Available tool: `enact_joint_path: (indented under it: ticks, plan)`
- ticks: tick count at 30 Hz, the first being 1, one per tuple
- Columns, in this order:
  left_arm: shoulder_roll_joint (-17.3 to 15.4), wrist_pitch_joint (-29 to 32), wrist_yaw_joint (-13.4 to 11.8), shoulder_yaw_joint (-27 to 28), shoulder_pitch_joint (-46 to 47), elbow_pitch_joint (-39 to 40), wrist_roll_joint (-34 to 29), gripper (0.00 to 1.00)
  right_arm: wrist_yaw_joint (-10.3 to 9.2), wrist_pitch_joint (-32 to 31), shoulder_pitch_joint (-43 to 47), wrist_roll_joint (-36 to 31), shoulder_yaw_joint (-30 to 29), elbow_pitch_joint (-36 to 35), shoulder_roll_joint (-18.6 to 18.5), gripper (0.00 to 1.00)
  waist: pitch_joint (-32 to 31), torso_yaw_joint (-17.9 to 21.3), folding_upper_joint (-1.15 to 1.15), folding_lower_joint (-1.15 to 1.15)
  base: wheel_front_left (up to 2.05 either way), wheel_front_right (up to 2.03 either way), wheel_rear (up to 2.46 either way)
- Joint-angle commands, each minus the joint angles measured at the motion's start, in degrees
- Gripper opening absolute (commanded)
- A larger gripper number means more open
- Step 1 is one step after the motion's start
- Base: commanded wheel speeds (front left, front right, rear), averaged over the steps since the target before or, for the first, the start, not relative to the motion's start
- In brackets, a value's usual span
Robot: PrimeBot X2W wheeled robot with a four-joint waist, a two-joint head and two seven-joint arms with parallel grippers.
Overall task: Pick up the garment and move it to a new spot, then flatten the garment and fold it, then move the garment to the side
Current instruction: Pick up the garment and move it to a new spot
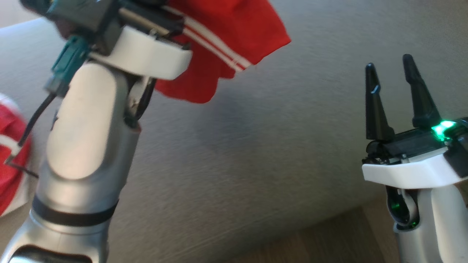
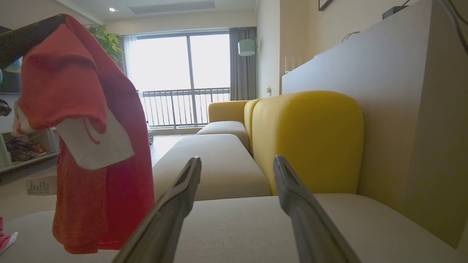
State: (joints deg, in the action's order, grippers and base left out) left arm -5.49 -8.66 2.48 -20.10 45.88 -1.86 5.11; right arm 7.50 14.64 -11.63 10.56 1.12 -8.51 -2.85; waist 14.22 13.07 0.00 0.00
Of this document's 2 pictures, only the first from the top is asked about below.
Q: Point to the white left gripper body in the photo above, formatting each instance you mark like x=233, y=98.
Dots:
x=146, y=54

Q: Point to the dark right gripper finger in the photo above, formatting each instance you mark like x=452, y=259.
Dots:
x=420, y=102
x=376, y=113

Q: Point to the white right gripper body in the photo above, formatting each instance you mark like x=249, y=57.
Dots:
x=409, y=171

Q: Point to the red garment with white stripes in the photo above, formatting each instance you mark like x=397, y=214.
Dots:
x=241, y=29

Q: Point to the red and white folded garment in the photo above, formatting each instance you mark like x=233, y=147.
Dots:
x=9, y=128

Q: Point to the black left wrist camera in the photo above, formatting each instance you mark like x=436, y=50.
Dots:
x=80, y=14

